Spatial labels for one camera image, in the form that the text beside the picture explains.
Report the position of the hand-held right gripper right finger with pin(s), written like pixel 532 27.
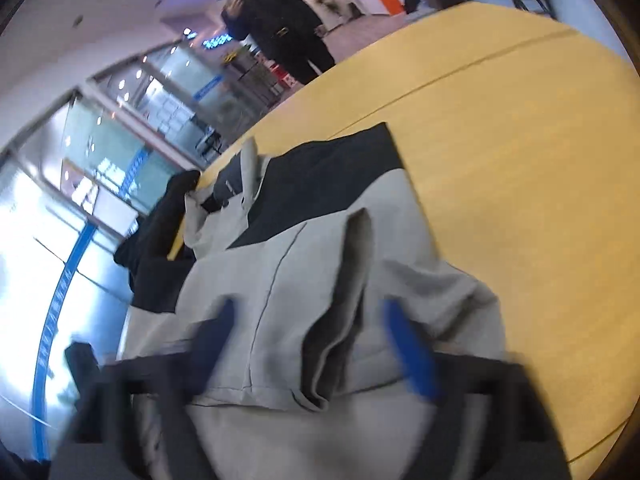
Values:
pixel 411 347

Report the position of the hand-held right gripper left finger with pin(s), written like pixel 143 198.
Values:
pixel 212 337

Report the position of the grey and black jacket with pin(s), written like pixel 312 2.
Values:
pixel 320 260

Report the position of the glass partition with blue stripe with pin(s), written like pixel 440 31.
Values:
pixel 75 240

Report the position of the black office chair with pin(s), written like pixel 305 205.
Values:
pixel 411 2

